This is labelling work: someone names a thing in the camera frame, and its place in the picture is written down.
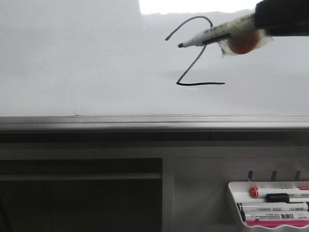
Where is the white marker with black end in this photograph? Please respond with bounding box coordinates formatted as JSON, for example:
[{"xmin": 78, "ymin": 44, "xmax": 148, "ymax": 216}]
[{"xmin": 237, "ymin": 202, "xmax": 309, "ymax": 212}]

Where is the black hook middle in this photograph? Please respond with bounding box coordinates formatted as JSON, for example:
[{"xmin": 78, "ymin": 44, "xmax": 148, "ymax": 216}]
[{"xmin": 270, "ymin": 171, "xmax": 277, "ymax": 182}]

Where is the red magnet taped to marker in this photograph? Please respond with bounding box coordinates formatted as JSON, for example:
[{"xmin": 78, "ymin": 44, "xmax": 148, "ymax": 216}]
[{"xmin": 218, "ymin": 29, "xmax": 273, "ymax": 57}]

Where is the black hook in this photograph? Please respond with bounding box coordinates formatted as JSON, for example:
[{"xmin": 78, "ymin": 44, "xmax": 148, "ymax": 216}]
[
  {"xmin": 295, "ymin": 171, "xmax": 301, "ymax": 181},
  {"xmin": 247, "ymin": 171, "xmax": 253, "ymax": 182},
  {"xmin": 270, "ymin": 171, "xmax": 277, "ymax": 182}
]

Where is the white marker tray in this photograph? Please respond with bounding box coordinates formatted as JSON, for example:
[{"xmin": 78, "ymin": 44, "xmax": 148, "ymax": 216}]
[{"xmin": 227, "ymin": 181, "xmax": 309, "ymax": 232}]

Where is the black hook right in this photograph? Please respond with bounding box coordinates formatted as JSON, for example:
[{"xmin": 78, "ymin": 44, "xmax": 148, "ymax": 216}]
[{"xmin": 295, "ymin": 171, "xmax": 301, "ymax": 181}]

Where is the white whiteboard with grey frame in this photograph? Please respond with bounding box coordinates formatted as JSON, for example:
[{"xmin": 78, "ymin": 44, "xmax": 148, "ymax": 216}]
[{"xmin": 0, "ymin": 0, "xmax": 309, "ymax": 143}]

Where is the black hook left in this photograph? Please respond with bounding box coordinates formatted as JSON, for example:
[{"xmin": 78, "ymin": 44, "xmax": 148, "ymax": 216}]
[{"xmin": 247, "ymin": 171, "xmax": 253, "ymax": 182}]

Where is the white black whiteboard marker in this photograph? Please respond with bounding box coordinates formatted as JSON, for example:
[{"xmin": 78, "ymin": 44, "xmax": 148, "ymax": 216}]
[{"xmin": 178, "ymin": 14, "xmax": 255, "ymax": 48}]

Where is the black capped marker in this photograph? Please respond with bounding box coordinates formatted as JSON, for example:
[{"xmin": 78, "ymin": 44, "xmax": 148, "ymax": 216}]
[{"xmin": 266, "ymin": 193, "xmax": 309, "ymax": 203}]

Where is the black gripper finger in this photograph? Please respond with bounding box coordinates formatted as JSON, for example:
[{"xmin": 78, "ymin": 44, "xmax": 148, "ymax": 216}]
[{"xmin": 254, "ymin": 0, "xmax": 309, "ymax": 36}]

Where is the white labelled marker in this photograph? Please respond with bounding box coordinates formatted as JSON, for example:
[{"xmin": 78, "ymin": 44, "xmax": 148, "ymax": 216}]
[{"xmin": 240, "ymin": 211, "xmax": 309, "ymax": 222}]

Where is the red capped marker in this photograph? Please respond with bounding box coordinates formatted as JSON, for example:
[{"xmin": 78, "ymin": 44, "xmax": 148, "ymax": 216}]
[{"xmin": 249, "ymin": 187, "xmax": 309, "ymax": 198}]

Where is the pink whiteboard eraser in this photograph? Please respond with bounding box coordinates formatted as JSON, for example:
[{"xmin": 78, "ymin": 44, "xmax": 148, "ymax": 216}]
[{"xmin": 246, "ymin": 220, "xmax": 309, "ymax": 228}]

